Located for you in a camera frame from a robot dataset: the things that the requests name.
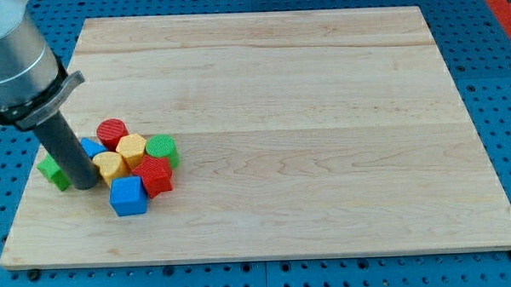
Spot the red cylinder block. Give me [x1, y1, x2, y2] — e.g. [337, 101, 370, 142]
[96, 118, 129, 151]

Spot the blue flat block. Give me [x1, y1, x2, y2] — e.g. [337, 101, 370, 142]
[80, 137, 107, 158]

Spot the yellow hexagon block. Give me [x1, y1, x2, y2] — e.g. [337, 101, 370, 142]
[115, 133, 147, 170]

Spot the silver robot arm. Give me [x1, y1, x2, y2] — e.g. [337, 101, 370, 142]
[0, 0, 84, 130]

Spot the light wooden board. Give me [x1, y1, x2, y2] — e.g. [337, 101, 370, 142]
[0, 6, 511, 270]

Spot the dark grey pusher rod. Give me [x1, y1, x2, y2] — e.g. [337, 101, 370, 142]
[32, 112, 100, 191]

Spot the blue cube block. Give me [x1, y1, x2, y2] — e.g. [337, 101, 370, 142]
[109, 175, 148, 216]

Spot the red star block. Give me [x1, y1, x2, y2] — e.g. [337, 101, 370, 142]
[132, 155, 175, 199]

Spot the green cylinder block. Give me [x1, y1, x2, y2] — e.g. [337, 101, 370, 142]
[146, 134, 181, 169]

